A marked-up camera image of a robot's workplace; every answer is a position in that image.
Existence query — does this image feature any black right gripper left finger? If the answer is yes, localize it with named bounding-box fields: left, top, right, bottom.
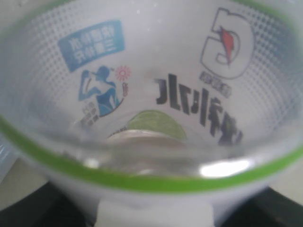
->
left=0, top=183, right=96, bottom=227

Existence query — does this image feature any clear plastic drink bottle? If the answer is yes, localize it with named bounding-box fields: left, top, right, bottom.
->
left=0, top=0, right=303, bottom=213

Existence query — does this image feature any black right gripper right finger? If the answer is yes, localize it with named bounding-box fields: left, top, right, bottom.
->
left=215, top=188, right=303, bottom=227

